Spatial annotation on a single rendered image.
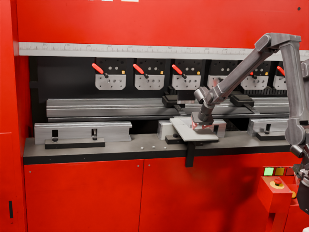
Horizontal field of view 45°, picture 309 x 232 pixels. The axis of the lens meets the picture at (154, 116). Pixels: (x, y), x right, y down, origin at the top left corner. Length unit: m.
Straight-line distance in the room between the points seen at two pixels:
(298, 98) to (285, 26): 0.74
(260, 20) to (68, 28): 0.97
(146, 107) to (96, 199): 0.63
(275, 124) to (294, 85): 0.87
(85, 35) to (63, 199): 0.84
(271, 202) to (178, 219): 0.57
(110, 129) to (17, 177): 0.52
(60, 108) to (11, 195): 0.59
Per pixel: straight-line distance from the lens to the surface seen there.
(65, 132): 1.97
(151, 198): 2.11
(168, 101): 2.23
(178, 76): 1.94
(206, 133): 1.92
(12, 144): 1.76
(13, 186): 1.86
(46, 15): 1.79
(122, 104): 2.24
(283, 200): 2.02
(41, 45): 1.81
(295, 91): 1.48
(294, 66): 1.49
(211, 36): 1.96
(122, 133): 2.00
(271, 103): 2.58
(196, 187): 2.15
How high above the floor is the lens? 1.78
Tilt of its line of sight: 22 degrees down
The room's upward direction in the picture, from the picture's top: 5 degrees clockwise
